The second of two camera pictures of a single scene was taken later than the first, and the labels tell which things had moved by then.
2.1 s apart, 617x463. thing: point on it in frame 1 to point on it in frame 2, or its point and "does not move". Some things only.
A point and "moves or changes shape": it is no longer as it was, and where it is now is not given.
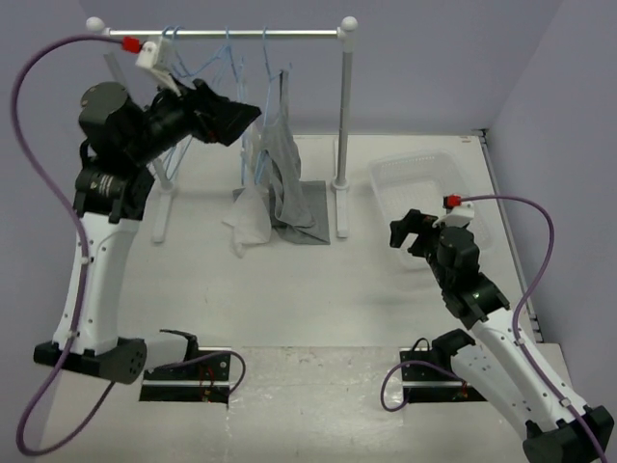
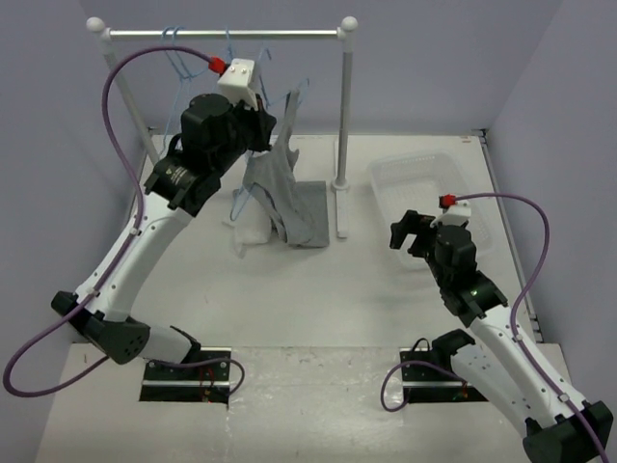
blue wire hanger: (271, 78) to (244, 189)
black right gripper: (419, 224) does not move
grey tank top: (281, 156) moves or changes shape
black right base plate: (429, 376) does not move
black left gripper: (207, 112) to (264, 122)
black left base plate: (203, 375) does not move
